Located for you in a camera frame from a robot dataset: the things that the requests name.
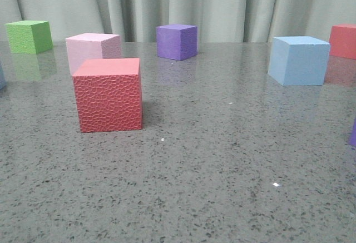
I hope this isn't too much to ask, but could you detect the red textured foam cube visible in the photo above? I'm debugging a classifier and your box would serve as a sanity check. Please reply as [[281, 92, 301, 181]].
[[72, 58, 142, 133]]

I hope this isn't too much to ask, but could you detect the green foam cube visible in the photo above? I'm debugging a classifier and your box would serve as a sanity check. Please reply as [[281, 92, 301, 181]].
[[5, 21, 53, 54]]

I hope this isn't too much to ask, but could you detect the grey curtain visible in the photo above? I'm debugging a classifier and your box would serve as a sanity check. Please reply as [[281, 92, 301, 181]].
[[1, 0, 355, 42]]

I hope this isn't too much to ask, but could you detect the pink foam cube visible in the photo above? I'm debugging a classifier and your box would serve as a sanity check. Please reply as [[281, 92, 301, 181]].
[[66, 33, 121, 75]]

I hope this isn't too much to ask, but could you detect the purple foam cube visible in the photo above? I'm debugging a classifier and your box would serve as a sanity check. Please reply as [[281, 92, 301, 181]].
[[156, 24, 198, 61]]

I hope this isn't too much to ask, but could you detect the purple foam cube right edge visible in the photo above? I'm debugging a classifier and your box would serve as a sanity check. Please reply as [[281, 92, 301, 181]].
[[349, 119, 356, 146]]

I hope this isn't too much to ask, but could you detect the red foam cube right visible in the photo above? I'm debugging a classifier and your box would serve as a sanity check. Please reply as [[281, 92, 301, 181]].
[[329, 24, 356, 59]]

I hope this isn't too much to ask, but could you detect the light blue foam cube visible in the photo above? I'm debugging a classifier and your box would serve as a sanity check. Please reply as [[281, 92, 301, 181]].
[[268, 36, 330, 86]]

